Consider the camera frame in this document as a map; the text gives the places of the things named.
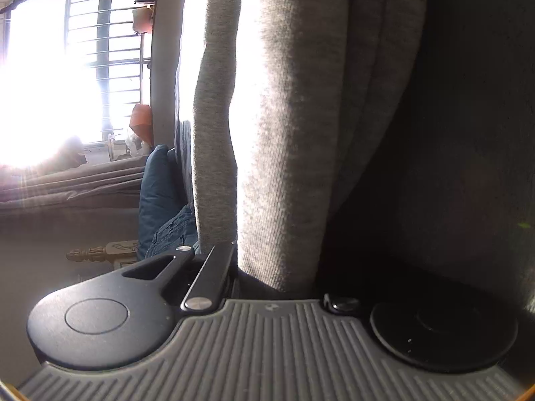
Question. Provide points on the cream carved headboard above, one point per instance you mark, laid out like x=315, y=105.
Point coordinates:
x=108, y=250

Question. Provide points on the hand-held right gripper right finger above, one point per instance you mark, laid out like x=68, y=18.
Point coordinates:
x=342, y=304

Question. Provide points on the folded blue jeans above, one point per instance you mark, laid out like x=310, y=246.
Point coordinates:
x=175, y=234

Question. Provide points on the metal window railing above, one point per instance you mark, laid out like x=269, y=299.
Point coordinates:
x=102, y=92

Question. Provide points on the grey curtain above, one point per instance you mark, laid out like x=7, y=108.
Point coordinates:
x=62, y=183

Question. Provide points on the grey hoodie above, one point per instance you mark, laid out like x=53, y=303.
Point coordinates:
x=284, y=133

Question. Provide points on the white plastic bag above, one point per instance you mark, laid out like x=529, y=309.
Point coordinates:
x=138, y=146

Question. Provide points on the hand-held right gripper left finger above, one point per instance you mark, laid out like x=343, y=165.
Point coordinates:
x=209, y=275

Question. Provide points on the orange bag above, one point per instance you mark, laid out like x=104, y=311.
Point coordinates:
x=140, y=119

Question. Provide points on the blue duvet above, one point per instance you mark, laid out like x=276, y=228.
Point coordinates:
x=159, y=192

